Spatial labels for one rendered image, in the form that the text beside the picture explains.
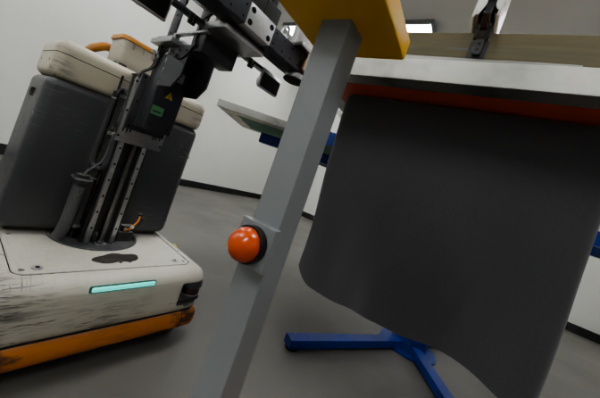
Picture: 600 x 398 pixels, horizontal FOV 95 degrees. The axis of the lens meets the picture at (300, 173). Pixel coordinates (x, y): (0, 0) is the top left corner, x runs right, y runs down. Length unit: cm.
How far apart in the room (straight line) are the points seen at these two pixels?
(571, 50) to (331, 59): 48
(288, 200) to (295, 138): 7
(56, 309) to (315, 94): 89
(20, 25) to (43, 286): 322
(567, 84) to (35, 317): 116
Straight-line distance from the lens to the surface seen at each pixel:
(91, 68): 119
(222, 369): 39
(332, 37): 36
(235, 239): 29
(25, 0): 398
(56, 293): 100
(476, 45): 70
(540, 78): 51
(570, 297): 56
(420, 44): 73
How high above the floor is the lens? 74
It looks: 1 degrees up
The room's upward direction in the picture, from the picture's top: 19 degrees clockwise
